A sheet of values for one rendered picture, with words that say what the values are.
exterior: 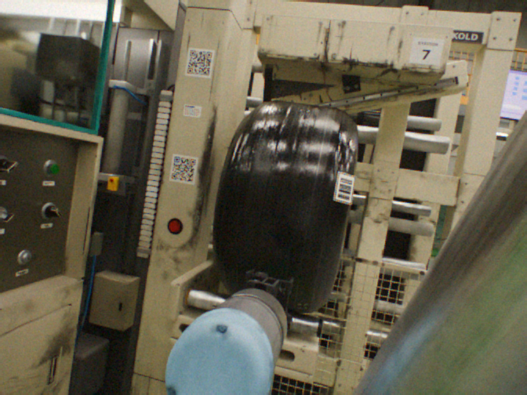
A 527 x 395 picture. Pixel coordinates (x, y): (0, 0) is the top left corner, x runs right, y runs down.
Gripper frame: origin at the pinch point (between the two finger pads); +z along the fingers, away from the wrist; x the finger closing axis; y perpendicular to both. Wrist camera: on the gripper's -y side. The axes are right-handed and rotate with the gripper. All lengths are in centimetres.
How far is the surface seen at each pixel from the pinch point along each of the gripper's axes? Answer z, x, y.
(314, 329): 17.3, -8.8, -7.6
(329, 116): 11.2, -4.0, 41.5
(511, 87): 338, -185, 211
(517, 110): 343, -196, 187
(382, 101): 56, -20, 64
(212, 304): 17.3, 16.6, -7.5
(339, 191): 3.4, -8.7, 23.8
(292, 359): 18.5, -5.1, -15.8
